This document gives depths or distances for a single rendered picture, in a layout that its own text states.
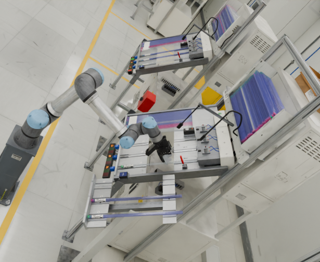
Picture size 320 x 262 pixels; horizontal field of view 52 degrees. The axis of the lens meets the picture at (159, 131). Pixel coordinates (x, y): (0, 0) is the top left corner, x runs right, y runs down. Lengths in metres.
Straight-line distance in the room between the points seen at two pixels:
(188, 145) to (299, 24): 3.34
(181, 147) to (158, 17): 4.52
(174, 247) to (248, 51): 1.86
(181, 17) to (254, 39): 3.42
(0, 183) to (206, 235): 1.49
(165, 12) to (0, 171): 4.78
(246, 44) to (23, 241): 2.43
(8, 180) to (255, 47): 2.35
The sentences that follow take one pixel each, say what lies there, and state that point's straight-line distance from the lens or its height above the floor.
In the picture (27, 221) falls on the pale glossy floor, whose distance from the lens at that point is 2.59.
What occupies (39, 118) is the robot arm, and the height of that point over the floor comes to 0.78.
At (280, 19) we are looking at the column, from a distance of 5.10.
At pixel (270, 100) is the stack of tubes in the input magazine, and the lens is 2.01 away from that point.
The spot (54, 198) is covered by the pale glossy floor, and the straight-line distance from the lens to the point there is 2.77.
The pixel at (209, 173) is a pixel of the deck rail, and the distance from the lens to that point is 2.06.
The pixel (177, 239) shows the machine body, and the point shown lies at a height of 0.44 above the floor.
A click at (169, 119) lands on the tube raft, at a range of 2.48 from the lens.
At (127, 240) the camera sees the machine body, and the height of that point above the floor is 0.20.
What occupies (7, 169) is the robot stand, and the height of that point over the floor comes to 0.32.
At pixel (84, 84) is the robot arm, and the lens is 1.83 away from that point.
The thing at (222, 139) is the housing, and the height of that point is 1.27.
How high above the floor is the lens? 2.15
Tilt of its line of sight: 31 degrees down
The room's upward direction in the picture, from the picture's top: 42 degrees clockwise
